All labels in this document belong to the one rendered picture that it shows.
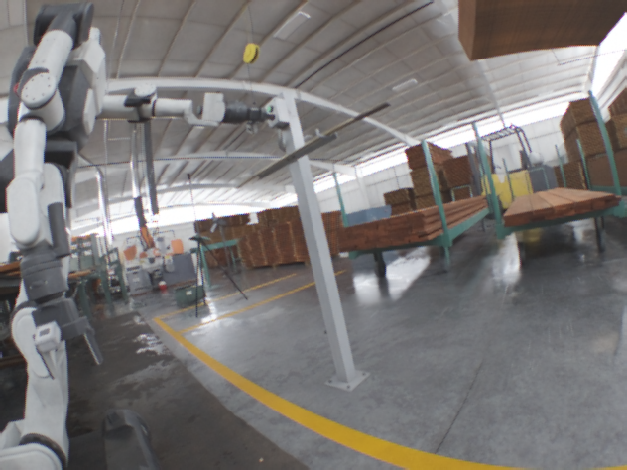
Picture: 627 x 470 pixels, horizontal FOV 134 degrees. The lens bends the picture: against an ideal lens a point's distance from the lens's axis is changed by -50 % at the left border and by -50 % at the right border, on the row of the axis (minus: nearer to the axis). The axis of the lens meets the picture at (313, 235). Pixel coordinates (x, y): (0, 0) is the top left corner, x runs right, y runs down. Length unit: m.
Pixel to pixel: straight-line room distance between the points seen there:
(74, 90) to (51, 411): 0.79
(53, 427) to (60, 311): 0.40
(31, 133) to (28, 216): 0.17
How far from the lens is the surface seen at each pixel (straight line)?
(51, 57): 0.71
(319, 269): 1.06
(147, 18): 8.29
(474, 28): 0.38
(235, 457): 1.02
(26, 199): 0.53
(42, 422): 0.84
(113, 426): 1.03
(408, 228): 2.29
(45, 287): 0.51
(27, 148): 0.60
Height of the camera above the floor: 0.68
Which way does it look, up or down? level
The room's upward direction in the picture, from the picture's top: 13 degrees counter-clockwise
